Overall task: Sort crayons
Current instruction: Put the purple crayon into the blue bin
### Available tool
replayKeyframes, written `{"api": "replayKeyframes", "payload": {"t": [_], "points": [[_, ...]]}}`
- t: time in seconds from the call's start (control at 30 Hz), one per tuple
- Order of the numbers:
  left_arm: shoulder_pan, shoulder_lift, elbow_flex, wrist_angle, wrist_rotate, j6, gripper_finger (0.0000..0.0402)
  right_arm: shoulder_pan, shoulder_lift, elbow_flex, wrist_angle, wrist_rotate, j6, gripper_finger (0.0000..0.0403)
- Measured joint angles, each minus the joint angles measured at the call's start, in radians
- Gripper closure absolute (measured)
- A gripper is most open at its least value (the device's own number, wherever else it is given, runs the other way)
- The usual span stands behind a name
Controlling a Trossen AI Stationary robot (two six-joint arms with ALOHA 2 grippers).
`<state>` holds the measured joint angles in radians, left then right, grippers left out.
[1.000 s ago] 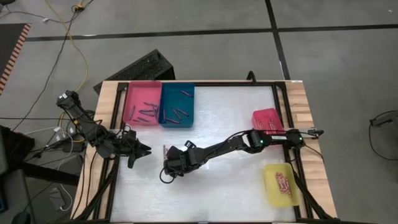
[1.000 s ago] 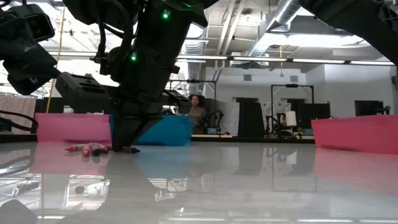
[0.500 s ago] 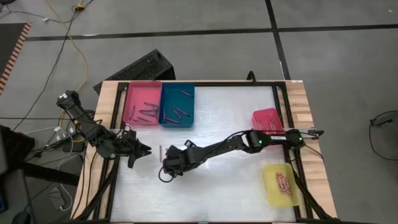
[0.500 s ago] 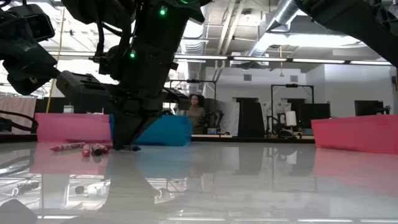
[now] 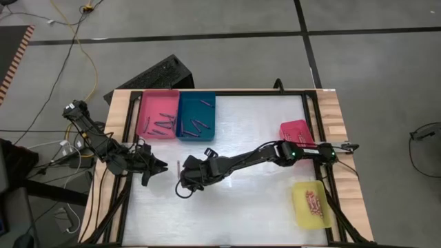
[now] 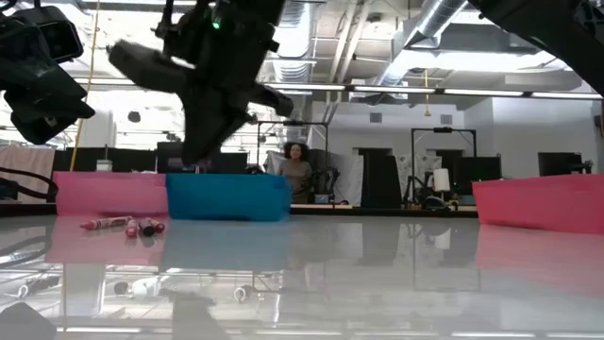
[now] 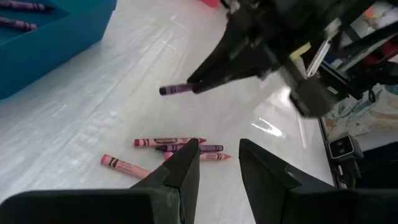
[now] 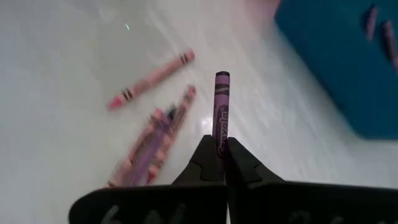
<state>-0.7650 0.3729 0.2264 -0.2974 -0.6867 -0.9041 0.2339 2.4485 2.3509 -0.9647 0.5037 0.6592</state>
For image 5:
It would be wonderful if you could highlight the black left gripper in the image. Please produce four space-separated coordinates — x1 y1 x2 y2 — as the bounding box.
130 143 169 187

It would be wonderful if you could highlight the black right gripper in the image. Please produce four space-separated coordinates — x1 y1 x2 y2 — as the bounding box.
179 148 227 190

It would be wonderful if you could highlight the blue plastic tray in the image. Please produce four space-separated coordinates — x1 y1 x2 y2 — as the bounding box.
175 91 216 142

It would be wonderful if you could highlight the large pink plastic tray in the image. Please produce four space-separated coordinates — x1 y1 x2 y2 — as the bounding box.
136 89 181 140

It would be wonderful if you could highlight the small pink plastic tray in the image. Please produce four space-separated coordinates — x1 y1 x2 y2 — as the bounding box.
279 119 316 149

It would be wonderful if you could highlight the black desk bar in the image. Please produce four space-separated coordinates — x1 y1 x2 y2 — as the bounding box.
20 178 90 207

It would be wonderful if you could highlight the grey power adapter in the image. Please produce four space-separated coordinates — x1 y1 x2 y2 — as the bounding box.
53 206 82 235

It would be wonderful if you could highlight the yellow plastic tray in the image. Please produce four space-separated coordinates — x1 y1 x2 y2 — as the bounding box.
291 180 334 230

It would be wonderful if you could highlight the black fabric chair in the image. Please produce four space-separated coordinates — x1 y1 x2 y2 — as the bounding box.
0 137 39 194

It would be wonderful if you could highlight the black computer mouse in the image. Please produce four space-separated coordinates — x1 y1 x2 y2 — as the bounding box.
13 234 35 248

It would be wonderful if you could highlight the black mat with striped edge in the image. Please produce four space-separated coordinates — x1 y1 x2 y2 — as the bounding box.
0 24 36 106

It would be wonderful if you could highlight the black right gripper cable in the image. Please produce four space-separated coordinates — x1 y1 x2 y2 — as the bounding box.
174 178 196 200

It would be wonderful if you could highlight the yellow floor cable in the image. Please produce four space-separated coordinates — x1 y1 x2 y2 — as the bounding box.
50 0 99 118

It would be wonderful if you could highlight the black floor cable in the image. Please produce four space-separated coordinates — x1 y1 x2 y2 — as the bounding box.
13 12 87 145

